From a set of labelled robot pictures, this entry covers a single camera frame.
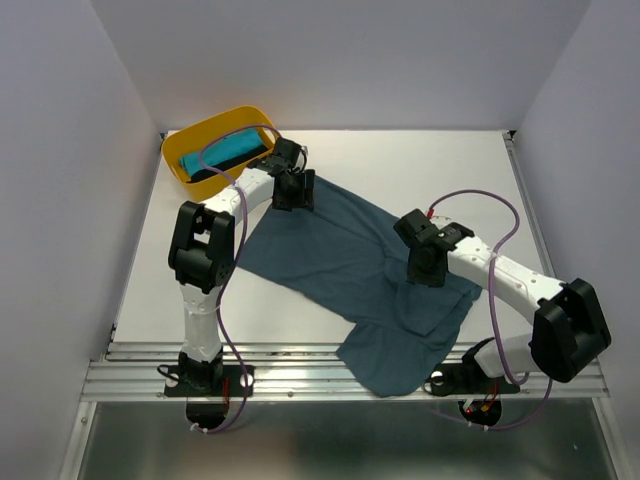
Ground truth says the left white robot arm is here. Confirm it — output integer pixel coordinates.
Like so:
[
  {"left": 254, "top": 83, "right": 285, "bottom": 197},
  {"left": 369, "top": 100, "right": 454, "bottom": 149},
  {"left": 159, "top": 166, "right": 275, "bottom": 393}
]
[{"left": 168, "top": 137, "right": 315, "bottom": 394}]

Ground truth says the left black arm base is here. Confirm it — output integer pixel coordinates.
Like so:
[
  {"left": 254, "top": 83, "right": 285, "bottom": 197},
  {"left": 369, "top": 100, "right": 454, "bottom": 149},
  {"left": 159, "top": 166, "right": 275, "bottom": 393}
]
[{"left": 156, "top": 352, "right": 255, "bottom": 398}]

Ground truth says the rolled teal t shirt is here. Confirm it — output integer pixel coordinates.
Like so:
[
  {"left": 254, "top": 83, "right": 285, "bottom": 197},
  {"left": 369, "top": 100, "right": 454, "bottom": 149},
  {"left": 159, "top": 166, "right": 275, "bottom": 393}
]
[{"left": 179, "top": 129, "right": 265, "bottom": 176}]

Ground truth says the yellow plastic basket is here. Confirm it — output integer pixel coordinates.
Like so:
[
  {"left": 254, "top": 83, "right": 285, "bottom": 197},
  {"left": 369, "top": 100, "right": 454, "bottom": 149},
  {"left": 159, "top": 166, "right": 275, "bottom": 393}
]
[{"left": 161, "top": 106, "right": 279, "bottom": 202}]

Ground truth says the rolled black t shirt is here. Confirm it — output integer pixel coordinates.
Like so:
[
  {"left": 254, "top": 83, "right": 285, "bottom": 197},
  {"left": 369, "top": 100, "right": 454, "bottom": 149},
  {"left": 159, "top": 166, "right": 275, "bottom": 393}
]
[{"left": 183, "top": 145, "right": 267, "bottom": 183}]

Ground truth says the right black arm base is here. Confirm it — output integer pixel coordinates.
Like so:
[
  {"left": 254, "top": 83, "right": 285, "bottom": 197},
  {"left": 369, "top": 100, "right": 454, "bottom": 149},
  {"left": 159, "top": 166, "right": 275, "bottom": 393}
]
[{"left": 422, "top": 363, "right": 520, "bottom": 397}]

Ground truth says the aluminium right side rail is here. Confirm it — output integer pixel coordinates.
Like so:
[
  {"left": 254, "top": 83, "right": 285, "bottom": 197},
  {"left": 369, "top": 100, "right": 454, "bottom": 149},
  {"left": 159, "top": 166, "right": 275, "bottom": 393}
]
[{"left": 502, "top": 130, "right": 555, "bottom": 277}]

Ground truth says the dark blue-grey t shirt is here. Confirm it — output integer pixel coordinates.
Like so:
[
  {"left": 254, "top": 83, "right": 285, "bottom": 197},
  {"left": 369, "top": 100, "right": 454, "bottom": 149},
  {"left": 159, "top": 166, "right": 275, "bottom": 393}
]
[{"left": 240, "top": 178, "right": 482, "bottom": 397}]

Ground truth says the aluminium front rail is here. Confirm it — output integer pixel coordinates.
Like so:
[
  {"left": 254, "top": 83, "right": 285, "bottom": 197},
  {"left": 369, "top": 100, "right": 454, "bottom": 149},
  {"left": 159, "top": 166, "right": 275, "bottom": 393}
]
[{"left": 82, "top": 341, "right": 609, "bottom": 402}]

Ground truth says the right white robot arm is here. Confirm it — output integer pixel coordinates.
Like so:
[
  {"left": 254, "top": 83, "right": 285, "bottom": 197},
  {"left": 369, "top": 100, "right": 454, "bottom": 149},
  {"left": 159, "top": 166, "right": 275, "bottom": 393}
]
[{"left": 394, "top": 210, "right": 612, "bottom": 390}]

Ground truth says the aluminium rail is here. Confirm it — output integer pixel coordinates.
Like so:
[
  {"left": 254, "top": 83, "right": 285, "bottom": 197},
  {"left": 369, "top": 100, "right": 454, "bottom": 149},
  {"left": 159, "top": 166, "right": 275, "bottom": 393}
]
[
  {"left": 82, "top": 341, "right": 609, "bottom": 402},
  {"left": 502, "top": 130, "right": 555, "bottom": 277}
]

